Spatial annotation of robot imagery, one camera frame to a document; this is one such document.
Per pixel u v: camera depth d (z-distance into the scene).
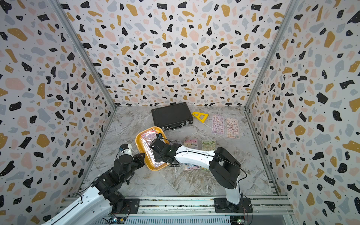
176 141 1.00
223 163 0.53
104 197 0.54
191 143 1.00
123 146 0.69
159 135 0.76
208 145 0.98
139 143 0.83
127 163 0.59
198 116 1.14
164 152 0.64
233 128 1.09
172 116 1.11
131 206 0.74
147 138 0.86
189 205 0.76
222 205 0.75
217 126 1.10
